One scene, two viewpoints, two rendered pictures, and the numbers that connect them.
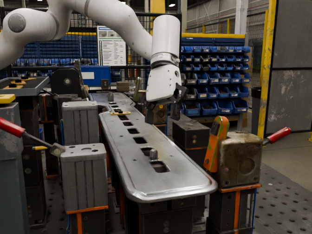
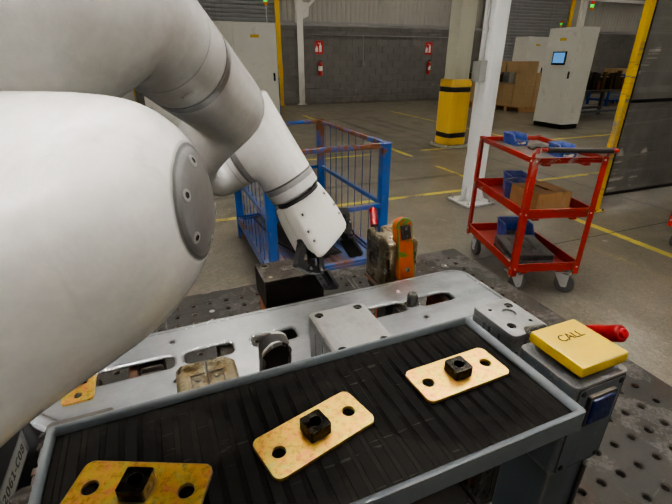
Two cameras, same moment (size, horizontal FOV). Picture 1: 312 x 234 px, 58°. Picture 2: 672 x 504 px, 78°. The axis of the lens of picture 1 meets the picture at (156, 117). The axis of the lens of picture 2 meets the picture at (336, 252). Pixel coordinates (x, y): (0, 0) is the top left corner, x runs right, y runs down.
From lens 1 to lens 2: 1.08 m
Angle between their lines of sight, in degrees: 91
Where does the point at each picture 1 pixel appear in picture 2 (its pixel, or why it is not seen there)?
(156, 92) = (329, 234)
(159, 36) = (288, 137)
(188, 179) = (459, 280)
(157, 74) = (314, 205)
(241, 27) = not seen: outside the picture
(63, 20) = not seen: hidden behind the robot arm
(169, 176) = (460, 290)
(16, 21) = (207, 189)
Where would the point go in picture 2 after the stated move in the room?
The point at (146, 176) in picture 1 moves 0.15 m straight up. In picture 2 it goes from (469, 304) to (481, 227)
